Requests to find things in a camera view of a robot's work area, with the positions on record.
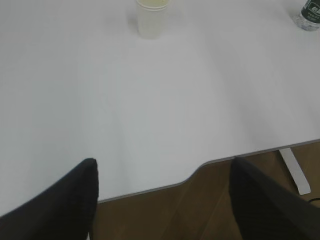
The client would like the white table leg foot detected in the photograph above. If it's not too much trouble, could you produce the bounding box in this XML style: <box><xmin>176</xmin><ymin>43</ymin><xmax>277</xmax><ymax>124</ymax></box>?
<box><xmin>279</xmin><ymin>148</ymin><xmax>311</xmax><ymax>195</ymax></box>

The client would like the clear green-label water bottle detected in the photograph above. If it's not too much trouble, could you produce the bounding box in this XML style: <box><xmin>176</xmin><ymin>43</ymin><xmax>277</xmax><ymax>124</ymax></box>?
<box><xmin>294</xmin><ymin>0</ymin><xmax>320</xmax><ymax>32</ymax></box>

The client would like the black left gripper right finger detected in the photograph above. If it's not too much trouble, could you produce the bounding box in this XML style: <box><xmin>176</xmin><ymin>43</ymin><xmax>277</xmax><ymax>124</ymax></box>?
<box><xmin>229</xmin><ymin>157</ymin><xmax>320</xmax><ymax>240</ymax></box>

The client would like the white paper cup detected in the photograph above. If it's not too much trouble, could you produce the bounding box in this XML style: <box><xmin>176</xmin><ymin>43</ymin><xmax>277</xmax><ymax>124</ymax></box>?
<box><xmin>135</xmin><ymin>0</ymin><xmax>170</xmax><ymax>39</ymax></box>

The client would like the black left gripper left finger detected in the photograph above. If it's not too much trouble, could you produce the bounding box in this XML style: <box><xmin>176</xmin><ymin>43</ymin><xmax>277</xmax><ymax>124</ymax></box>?
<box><xmin>0</xmin><ymin>158</ymin><xmax>98</xmax><ymax>240</ymax></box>

